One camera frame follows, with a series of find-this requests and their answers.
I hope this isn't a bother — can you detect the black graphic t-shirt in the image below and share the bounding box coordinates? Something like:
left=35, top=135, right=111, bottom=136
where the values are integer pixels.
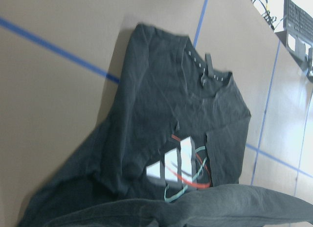
left=19, top=23, right=313, bottom=227

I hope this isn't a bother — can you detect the black keyboard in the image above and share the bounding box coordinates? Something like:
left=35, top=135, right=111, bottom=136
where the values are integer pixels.
left=283, top=0, right=313, bottom=45

